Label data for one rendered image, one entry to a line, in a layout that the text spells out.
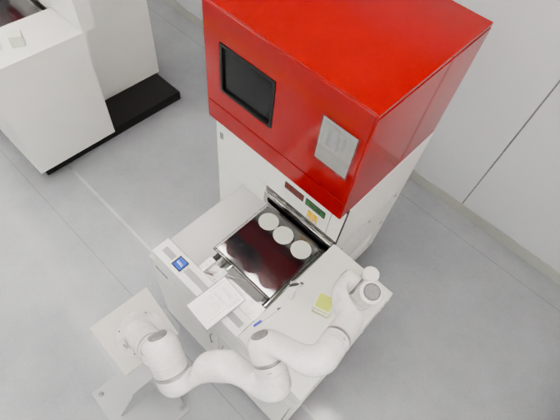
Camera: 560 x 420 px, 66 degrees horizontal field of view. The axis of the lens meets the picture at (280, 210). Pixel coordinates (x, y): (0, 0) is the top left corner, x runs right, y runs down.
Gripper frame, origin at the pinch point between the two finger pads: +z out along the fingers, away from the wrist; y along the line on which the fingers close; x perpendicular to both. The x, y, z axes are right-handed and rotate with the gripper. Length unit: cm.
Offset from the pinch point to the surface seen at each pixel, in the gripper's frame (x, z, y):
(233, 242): 42, 22, -42
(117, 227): 96, 121, -117
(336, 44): 79, -63, -1
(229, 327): 1, 7, -50
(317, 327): -5.5, 6.5, -13.5
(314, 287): 11.7, 10.0, -10.6
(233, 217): 58, 33, -39
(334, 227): 35.7, 4.1, 3.0
